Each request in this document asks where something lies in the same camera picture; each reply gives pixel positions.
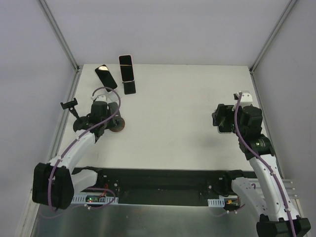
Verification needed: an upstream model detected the black round-base clamp stand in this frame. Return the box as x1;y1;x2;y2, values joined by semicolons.
60;98;90;132

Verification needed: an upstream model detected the phone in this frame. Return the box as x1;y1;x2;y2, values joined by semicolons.
218;124;233;134
118;55;134;83
94;64;118;92

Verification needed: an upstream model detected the round brown-base phone stand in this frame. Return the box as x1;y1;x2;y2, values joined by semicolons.
108;117;125;133

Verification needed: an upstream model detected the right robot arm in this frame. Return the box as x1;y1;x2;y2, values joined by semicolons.
212;104;311;237

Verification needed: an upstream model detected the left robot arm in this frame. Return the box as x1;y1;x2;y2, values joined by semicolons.
32;99;124;209

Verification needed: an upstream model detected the white phone stand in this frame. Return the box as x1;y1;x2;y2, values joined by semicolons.
106;89;121;103

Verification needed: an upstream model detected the black folding phone stand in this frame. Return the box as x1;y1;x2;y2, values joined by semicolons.
123;80;136;95

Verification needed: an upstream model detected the phone in white case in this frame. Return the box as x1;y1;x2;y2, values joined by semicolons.
94;64;118;92

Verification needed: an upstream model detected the phone in pink case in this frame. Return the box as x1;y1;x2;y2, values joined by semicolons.
118;55;134;83

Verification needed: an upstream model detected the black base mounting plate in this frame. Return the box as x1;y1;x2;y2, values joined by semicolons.
89;167;255;206

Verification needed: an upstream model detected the right controller board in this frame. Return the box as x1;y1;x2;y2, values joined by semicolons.
207;197;240;208

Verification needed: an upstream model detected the controller board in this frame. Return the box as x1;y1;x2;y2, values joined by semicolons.
207;197;240;208
71;194;119;205

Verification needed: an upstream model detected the left controller board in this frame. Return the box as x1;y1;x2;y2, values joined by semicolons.
71;194;119;205

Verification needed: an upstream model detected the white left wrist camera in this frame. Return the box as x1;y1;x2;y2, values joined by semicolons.
91;94;107;102

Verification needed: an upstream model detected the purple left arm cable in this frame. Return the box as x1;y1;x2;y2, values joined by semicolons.
39;86;121;219

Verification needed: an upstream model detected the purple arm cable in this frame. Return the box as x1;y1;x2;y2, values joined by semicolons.
209;92;299;237
39;86;121;219

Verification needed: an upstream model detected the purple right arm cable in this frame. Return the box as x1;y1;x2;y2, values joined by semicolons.
209;92;299;237

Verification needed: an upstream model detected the aluminium frame post left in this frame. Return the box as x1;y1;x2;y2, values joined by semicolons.
37;0;83;74

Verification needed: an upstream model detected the aluminium frame post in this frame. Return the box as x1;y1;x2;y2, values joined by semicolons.
248;0;301;75
37;0;83;74

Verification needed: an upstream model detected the aluminium front rail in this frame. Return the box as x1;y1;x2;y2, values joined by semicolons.
31;174;301;199

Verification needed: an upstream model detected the aluminium frame post right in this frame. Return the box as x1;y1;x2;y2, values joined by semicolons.
248;0;301;75

